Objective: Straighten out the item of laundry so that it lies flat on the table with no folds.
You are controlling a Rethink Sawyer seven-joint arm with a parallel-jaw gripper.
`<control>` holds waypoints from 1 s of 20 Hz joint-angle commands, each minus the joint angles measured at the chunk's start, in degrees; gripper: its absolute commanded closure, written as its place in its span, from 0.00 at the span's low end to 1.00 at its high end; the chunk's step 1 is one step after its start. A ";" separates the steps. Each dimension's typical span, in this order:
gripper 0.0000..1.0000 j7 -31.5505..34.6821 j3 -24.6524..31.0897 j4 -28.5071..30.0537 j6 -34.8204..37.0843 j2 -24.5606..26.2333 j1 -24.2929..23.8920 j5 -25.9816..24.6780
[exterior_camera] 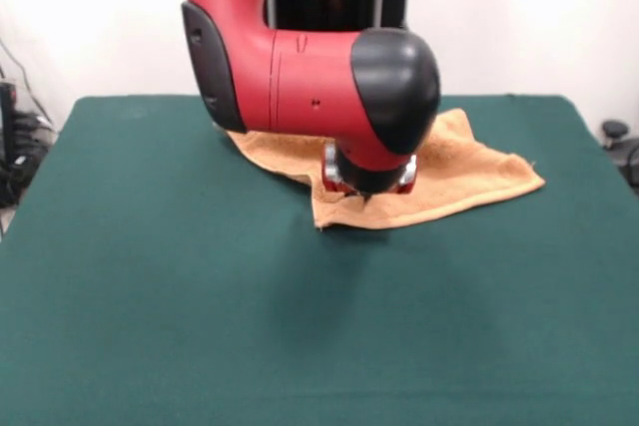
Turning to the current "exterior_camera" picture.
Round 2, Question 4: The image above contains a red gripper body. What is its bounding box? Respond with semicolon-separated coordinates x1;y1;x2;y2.
320;142;417;196

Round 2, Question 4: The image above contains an orange terry towel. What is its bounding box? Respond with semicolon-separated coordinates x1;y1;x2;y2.
213;107;546;232

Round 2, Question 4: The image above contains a dark green table cloth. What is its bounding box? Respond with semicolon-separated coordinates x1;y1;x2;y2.
0;94;639;426

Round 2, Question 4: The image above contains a black office chair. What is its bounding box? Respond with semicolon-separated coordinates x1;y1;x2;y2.
600;119;639;183

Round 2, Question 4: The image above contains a black equipment box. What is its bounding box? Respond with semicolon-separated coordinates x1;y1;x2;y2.
0;80;39;209

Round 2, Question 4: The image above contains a grey cable bundle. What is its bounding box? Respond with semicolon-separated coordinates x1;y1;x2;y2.
0;36;57;134

